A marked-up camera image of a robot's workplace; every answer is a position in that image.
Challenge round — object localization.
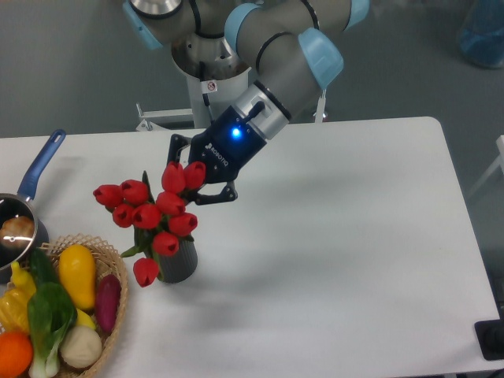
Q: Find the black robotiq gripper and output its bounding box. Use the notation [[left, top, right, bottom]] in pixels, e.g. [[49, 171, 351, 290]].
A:
[[166, 105, 266, 206]]

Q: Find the red tulip bouquet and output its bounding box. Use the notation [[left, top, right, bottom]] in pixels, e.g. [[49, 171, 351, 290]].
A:
[[93, 161, 206, 287]]

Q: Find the dark grey ribbed vase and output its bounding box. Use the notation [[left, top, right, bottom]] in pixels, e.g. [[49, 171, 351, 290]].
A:
[[157, 240, 198, 284]]

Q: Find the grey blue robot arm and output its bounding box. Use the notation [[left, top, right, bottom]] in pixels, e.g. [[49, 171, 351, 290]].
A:
[[123, 1, 369, 205]]

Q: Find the woven wicker basket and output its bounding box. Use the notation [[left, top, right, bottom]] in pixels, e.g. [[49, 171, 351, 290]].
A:
[[0, 232, 129, 378]]

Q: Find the purple eggplant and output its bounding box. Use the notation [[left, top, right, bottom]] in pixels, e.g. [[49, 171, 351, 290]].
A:
[[94, 274, 121, 333]]

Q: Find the yellow squash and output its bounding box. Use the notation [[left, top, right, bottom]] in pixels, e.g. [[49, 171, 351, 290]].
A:
[[58, 244, 96, 312]]

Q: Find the green cucumber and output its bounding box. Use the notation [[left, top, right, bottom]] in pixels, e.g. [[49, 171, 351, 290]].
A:
[[29, 249, 60, 288]]

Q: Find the bread roll in pan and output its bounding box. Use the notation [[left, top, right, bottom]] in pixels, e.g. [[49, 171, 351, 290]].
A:
[[1, 216, 35, 250]]

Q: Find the green bok choy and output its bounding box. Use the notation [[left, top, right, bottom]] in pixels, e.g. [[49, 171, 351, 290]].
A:
[[26, 281, 78, 378]]

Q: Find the small yellow pepper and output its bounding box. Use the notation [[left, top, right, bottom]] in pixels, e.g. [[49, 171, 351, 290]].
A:
[[10, 261, 36, 298]]

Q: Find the white garlic bulb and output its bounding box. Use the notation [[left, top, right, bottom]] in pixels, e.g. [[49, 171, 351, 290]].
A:
[[60, 325, 102, 369]]

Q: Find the yellow bell pepper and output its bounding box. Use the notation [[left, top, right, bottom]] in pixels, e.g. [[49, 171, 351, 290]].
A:
[[1, 288, 31, 334]]

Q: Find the orange fruit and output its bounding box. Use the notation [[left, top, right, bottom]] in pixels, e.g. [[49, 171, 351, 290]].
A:
[[1, 332, 33, 377]]

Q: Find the white chair part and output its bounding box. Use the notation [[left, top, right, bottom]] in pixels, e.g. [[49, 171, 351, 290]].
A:
[[468, 135, 503, 198]]

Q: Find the blue plastic bin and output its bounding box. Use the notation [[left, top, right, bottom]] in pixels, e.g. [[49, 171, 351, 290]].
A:
[[458, 0, 503, 69]]

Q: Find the black device at table edge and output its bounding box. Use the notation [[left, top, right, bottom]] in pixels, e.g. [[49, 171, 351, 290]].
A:
[[474, 320, 503, 361]]

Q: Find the blue handled saucepan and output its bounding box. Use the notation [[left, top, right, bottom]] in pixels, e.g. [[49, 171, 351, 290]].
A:
[[1, 129, 66, 284]]

